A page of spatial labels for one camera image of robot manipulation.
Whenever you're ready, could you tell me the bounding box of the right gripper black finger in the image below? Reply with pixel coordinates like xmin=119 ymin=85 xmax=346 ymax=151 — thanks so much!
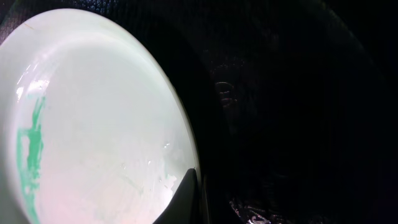
xmin=154 ymin=169 xmax=199 ymax=224

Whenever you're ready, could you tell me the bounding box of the mint green plate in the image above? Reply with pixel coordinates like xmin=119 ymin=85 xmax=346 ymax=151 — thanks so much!
xmin=1 ymin=9 xmax=200 ymax=223

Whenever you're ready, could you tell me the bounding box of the round black serving tray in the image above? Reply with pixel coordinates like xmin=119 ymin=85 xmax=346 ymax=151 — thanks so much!
xmin=1 ymin=0 xmax=397 ymax=223

